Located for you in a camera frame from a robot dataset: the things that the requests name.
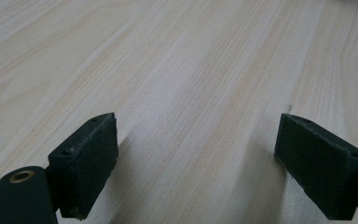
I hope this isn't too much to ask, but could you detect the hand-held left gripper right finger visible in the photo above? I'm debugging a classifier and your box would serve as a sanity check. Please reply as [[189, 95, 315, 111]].
[[273, 113, 358, 221]]

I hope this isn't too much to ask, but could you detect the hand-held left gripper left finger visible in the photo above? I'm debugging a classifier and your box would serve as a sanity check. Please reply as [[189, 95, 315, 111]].
[[48, 112, 119, 221]]

